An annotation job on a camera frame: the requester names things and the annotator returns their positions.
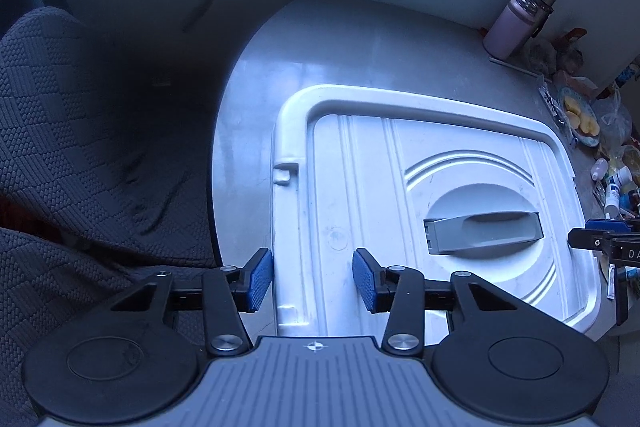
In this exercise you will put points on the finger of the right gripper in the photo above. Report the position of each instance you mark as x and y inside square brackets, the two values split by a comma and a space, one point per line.
[607, 225]

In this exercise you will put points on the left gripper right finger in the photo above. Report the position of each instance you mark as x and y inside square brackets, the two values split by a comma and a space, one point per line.
[397, 291]

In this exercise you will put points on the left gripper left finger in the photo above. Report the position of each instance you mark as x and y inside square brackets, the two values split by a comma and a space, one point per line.
[226, 293]

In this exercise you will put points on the white plastic bin lid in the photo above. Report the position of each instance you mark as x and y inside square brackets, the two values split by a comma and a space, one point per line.
[431, 184]

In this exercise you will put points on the white tube bottle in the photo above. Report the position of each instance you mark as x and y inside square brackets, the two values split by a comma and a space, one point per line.
[614, 184]

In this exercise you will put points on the clear plastic bag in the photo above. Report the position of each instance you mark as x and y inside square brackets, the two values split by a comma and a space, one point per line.
[614, 120]

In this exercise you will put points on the plate of yellow fruit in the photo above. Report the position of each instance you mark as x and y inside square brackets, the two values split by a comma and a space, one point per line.
[580, 116]

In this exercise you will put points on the silver foil snack wrapper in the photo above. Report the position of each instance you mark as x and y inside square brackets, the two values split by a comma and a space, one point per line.
[553, 108]

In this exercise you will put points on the far grey covered chair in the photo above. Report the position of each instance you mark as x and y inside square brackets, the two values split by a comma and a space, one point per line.
[92, 145]

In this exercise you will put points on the grey covered chair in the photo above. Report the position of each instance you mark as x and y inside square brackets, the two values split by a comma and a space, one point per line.
[47, 278]
[92, 145]

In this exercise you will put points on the near grey covered chair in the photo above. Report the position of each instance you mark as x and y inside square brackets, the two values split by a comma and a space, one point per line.
[47, 278]

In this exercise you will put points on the red package on table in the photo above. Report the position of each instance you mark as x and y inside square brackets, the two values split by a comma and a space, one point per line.
[563, 43]

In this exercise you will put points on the pink water bottle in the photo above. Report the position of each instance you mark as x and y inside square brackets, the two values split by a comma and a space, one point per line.
[510, 28]

